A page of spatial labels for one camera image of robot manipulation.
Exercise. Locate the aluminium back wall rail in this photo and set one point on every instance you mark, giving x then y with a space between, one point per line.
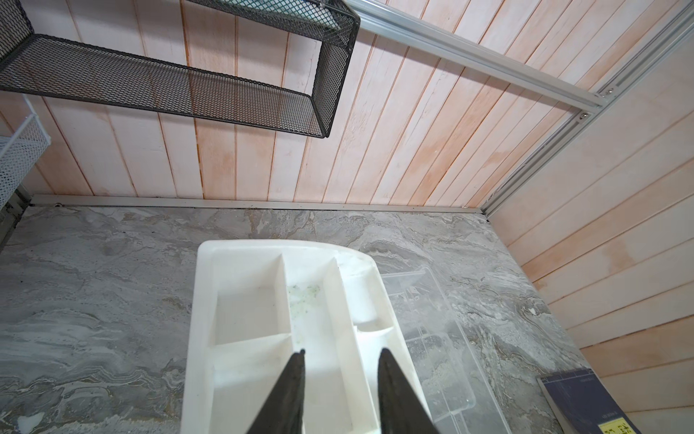
393 24

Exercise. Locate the white plastic drawer organizer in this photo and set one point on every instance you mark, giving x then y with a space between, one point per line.
258 302

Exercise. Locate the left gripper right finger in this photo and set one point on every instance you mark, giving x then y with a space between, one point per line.
400 409

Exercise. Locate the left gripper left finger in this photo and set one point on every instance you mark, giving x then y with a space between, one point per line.
283 409

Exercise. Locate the white wire wall shelf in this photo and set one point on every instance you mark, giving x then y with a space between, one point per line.
21 151

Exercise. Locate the dark blue notebook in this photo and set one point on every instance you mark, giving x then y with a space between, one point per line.
581 403

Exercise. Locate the black mesh wall basket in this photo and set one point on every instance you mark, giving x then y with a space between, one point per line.
49 66

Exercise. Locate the clear plastic drawer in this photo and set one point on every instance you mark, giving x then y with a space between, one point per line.
457 393

